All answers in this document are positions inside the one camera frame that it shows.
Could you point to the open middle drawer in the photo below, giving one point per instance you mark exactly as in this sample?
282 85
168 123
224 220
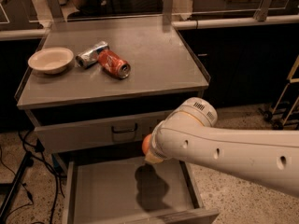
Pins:
119 187

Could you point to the white counter rail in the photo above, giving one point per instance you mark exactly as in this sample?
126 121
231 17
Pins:
178 25

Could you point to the grey metal drawer cabinet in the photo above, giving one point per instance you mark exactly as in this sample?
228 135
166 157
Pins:
98 88

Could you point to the black drawer handle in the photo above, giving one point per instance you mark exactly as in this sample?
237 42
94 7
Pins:
127 130

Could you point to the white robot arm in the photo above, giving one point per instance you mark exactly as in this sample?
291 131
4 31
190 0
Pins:
266 157

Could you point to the orange fruit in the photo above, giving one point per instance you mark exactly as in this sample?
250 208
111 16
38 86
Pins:
146 144

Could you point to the silver crushed can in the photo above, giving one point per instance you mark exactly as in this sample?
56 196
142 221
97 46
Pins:
89 56

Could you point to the white ceramic bowl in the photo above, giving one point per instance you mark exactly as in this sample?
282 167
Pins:
51 61

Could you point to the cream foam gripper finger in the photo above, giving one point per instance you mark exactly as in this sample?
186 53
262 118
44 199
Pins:
153 157

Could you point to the red soda can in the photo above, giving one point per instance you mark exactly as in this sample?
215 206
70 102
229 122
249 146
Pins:
113 64

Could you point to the black tripod leg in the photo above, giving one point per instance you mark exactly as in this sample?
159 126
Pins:
13 186

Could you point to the closed top drawer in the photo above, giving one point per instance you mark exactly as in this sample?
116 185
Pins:
79 135

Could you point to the wheeled cart frame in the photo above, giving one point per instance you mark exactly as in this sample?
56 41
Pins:
285 110

